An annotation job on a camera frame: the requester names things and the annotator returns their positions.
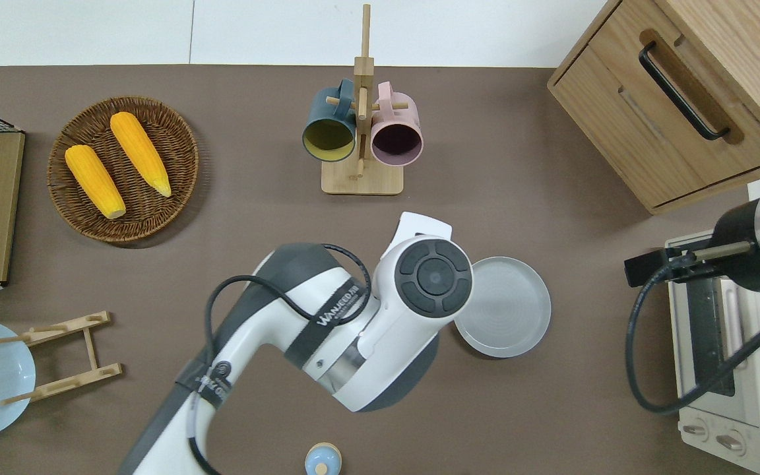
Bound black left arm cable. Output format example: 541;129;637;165
185;242;373;475

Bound brown wicker basket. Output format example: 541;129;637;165
47;96;201;244

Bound wooden cabinet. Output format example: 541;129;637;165
546;0;760;216

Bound gray round plate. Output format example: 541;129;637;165
453;256;552;360

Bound white toaster oven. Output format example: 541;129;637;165
664;230;760;475

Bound wooden plate rack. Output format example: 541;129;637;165
0;311;123;406

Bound black cabinet handle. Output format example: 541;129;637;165
638;41;731;142

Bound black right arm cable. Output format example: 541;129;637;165
625;267;760;416

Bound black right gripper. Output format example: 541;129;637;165
623;197;760;294

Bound dark teal mug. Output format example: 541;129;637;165
301;79;359;164

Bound pink mug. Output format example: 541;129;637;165
369;80;425;168

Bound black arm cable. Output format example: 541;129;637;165
185;242;373;475
625;267;760;416

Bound short yellow corn cob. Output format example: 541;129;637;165
110;111;173;199

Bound wooden mug rack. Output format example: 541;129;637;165
321;3;410;197

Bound long yellow corn cob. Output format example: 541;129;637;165
64;144;127;220

